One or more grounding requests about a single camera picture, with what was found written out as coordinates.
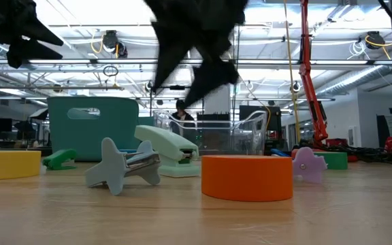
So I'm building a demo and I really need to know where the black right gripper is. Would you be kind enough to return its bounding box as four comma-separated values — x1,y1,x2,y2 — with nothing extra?
144,0,250,109

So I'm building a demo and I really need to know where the mint green stapler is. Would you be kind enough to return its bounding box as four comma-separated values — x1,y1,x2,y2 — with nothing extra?
134,125,200,178

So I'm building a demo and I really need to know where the teal plastic bin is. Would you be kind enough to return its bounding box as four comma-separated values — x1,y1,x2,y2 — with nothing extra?
47,96,154,163

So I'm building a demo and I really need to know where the small green stapler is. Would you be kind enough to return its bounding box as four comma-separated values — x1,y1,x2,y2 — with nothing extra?
42,148,78,171

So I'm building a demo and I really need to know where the orange tape roll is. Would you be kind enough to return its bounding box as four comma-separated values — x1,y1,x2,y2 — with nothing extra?
201,154,294,202

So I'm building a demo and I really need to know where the blue-grey staple remover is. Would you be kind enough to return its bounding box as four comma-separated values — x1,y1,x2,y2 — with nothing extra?
84,137,162,197

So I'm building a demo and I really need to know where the lilac staple remover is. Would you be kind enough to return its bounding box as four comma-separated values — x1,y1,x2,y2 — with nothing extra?
291,146,329,185

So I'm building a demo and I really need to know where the person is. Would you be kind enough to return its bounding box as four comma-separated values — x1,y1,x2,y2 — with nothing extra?
170,99,195,135

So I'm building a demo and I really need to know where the clear plastic bin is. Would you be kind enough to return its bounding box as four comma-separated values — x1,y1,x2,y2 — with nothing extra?
152,109,268,158

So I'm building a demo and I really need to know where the black background monitor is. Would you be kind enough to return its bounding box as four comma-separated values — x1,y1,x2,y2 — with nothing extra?
239,105,282,132

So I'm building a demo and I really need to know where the ceiling cable reel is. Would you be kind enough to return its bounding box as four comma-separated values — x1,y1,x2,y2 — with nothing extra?
102,29,129,59
365,31,392,61

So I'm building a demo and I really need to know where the black hanging cable loop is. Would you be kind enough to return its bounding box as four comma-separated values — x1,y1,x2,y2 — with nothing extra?
103,65,119,78

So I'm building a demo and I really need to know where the black cable pile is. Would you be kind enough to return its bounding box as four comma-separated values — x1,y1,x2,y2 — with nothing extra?
318,142,392,165

